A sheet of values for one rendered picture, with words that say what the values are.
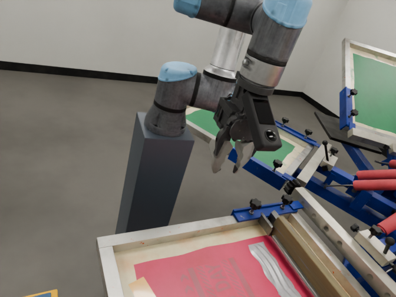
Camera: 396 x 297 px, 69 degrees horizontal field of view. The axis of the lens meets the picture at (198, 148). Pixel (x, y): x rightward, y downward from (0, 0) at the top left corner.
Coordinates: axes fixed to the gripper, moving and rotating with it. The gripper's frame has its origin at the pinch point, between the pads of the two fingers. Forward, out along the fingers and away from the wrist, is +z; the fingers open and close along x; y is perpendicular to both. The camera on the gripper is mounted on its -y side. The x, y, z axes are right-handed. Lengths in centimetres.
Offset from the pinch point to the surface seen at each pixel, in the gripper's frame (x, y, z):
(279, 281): -31, -7, 40
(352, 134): -120, 61, 22
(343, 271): -56, -9, 37
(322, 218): -59, 11, 33
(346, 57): -145, 114, -9
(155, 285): 8.2, -0.9, 40.8
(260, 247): -31, 6, 40
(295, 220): -52, 15, 38
